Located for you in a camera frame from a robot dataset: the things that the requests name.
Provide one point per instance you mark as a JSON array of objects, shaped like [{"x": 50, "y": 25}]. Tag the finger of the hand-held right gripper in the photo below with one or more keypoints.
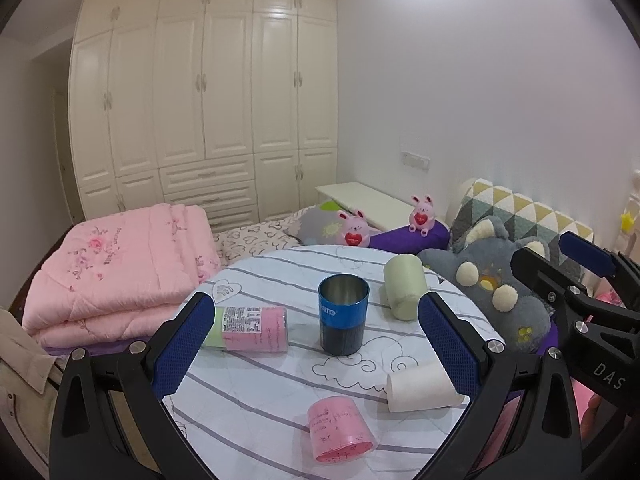
[
  {"x": 542, "y": 272},
  {"x": 587, "y": 255}
]

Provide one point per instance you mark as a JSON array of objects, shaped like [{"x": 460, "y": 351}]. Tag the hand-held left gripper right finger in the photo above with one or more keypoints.
[{"x": 447, "y": 345}]

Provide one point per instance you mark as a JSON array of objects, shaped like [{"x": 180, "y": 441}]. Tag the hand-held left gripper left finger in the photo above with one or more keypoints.
[{"x": 182, "y": 345}]

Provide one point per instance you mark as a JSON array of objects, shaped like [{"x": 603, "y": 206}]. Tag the white cup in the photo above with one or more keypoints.
[{"x": 415, "y": 387}]

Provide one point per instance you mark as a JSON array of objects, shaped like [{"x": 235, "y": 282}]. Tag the light green cup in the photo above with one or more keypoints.
[{"x": 404, "y": 285}]

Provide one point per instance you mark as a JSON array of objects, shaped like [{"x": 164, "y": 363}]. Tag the pink labelled cup lying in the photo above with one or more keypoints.
[{"x": 255, "y": 331}]

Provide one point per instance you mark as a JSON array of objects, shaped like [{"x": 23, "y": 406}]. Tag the blue steel cup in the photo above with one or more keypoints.
[{"x": 342, "y": 322}]

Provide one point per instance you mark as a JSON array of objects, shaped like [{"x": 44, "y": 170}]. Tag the yellow star decoration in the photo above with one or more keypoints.
[{"x": 627, "y": 218}]

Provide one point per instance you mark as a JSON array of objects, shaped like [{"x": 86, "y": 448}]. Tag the triangle pattern headboard cushion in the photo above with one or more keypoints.
[{"x": 530, "y": 215}]

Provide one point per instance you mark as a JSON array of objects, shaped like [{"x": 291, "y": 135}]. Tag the grey plush toy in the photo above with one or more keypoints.
[{"x": 482, "y": 280}]

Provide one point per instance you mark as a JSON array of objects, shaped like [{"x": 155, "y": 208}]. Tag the purple cloth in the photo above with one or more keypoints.
[{"x": 90, "y": 347}]

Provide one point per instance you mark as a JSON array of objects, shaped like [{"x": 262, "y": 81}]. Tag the folded pink quilt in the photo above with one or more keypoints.
[{"x": 125, "y": 270}]

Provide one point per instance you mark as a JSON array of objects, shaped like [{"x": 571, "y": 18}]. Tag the purple pillow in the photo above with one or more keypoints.
[{"x": 400, "y": 241}]

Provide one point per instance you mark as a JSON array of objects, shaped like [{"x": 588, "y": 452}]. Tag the heart print bedsheet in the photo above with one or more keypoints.
[{"x": 250, "y": 240}]

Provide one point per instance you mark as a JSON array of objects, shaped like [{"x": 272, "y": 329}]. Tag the pink rabbit toy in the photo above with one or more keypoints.
[
  {"x": 422, "y": 216},
  {"x": 355, "y": 232}
]

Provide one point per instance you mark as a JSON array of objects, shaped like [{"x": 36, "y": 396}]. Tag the beige garment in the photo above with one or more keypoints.
[{"x": 20, "y": 360}]

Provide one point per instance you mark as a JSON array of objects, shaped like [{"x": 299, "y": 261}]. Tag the white bedside cabinet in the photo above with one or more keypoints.
[{"x": 360, "y": 197}]

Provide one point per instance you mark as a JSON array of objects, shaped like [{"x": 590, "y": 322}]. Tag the grey printed pillow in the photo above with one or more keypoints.
[{"x": 315, "y": 225}]

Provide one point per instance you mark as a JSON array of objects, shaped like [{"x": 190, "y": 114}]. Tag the cream white wardrobe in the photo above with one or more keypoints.
[{"x": 200, "y": 110}]

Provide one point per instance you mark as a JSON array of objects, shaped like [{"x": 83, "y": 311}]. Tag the white wall socket strip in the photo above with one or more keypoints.
[{"x": 415, "y": 159}]

